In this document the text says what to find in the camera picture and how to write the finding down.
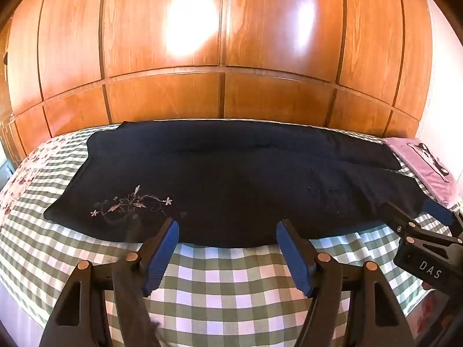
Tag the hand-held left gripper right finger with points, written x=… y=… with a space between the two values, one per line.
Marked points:
x=294 y=256

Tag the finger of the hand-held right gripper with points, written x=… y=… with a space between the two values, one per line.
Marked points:
x=437 y=213
x=396 y=215

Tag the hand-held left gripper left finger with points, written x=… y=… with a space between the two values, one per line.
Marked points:
x=162 y=256

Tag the black embroidered pants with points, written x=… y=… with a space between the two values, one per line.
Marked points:
x=224 y=188

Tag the pink pillow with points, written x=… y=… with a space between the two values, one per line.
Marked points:
x=421 y=162

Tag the green checked bed sheet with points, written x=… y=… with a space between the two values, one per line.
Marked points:
x=224 y=289

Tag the wooden wardrobe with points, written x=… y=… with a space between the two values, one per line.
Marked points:
x=224 y=43

